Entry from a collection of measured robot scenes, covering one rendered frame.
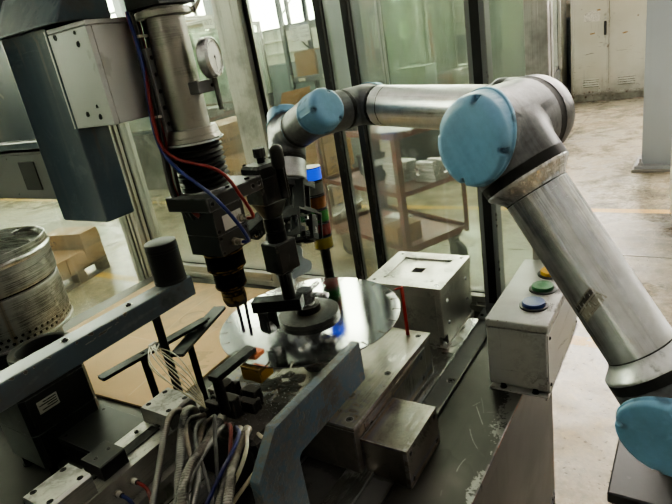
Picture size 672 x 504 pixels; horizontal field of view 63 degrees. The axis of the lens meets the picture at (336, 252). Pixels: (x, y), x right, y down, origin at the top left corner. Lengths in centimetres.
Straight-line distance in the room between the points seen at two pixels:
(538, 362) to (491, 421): 13
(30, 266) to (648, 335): 117
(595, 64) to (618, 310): 852
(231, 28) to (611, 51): 797
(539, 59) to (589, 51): 803
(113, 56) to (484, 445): 80
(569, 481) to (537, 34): 139
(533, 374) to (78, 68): 86
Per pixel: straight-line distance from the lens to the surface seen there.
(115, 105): 76
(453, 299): 123
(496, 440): 100
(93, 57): 76
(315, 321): 96
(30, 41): 86
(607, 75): 919
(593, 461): 211
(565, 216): 73
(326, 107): 100
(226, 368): 85
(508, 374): 109
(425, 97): 97
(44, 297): 139
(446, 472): 95
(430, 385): 111
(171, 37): 76
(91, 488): 92
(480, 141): 71
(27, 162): 109
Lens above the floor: 140
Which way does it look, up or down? 20 degrees down
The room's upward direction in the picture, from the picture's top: 10 degrees counter-clockwise
